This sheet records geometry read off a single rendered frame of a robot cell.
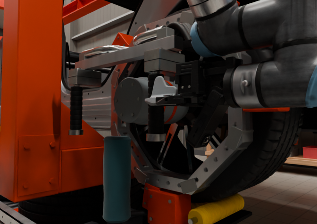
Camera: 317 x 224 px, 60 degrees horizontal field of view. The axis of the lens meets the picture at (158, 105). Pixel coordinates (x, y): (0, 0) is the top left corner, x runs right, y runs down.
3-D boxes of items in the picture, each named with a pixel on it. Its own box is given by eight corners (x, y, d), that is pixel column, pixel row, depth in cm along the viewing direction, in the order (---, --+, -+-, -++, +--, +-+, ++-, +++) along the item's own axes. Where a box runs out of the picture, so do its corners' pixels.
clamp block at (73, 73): (102, 87, 88) (102, 70, 88) (76, 84, 82) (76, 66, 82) (93, 87, 92) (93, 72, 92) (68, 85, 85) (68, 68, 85)
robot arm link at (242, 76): (274, 108, 47) (253, 107, 41) (248, 109, 50) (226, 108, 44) (273, 64, 47) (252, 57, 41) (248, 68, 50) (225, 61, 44)
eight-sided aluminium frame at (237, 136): (255, 202, 72) (251, -2, 75) (243, 208, 67) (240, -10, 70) (123, 174, 109) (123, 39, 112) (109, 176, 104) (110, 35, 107)
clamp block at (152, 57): (186, 75, 65) (186, 53, 65) (159, 70, 58) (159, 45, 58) (170, 77, 68) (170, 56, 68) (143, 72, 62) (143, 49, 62)
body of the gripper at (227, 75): (195, 69, 58) (249, 61, 50) (195, 110, 58) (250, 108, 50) (171, 64, 53) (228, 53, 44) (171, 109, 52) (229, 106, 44)
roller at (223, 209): (248, 210, 95) (248, 193, 96) (198, 236, 74) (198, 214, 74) (233, 206, 99) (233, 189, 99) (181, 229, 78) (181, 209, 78)
